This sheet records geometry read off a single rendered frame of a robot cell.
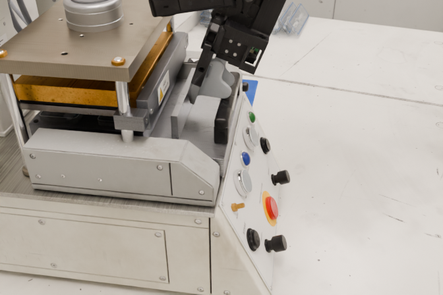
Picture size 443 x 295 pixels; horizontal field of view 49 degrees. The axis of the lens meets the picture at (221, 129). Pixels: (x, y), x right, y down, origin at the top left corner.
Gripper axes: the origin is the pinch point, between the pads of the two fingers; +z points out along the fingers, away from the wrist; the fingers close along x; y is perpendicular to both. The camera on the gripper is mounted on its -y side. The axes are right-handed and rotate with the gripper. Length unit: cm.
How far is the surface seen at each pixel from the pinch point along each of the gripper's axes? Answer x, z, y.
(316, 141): 27.3, 16.4, 29.0
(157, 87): -6.7, -3.1, -4.3
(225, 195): -12.1, 5.8, 9.5
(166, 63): -0.7, -3.8, -4.8
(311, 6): 241, 56, 48
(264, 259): -11.3, 15.8, 19.5
